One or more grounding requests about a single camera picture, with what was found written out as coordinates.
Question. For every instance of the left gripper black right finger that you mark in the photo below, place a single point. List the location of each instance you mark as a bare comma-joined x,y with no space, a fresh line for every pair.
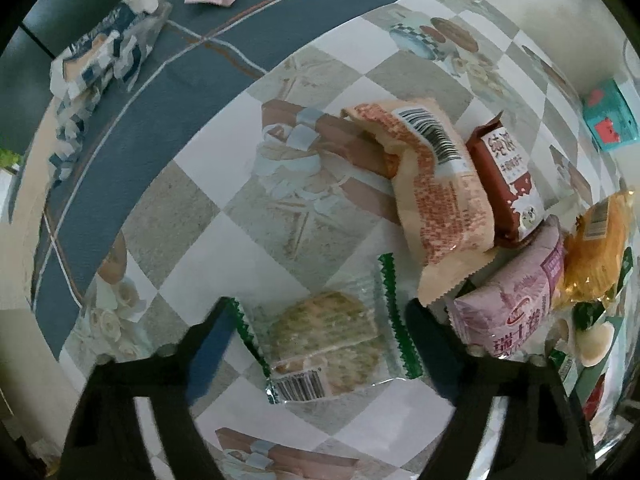
544,434

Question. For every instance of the dark cabinet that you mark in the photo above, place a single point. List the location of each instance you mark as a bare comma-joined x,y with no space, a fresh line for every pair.
33,34

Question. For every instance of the green-rimmed white tray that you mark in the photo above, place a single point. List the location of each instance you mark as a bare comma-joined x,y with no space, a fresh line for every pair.
597,352

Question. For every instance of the teal toy box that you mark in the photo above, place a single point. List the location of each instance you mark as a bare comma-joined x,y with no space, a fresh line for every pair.
611,118

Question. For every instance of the beige orange-print snack packet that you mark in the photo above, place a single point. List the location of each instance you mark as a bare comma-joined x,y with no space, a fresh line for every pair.
441,204

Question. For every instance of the pink swiss roll packet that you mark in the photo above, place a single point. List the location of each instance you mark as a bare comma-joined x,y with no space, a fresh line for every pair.
503,313

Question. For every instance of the dark red biscuit packet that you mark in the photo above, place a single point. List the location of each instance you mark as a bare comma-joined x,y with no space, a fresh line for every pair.
502,165

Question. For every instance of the blue white tissue pack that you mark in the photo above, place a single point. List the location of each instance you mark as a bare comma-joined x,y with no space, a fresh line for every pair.
114,49

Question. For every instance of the yellow cake packet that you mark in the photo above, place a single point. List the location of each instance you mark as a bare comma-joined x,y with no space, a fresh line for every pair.
593,252

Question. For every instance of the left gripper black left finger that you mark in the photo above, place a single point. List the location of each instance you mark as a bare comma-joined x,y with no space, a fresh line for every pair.
105,439

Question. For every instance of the green-edged clear cracker packet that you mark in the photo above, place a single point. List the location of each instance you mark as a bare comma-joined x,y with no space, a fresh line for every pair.
347,337

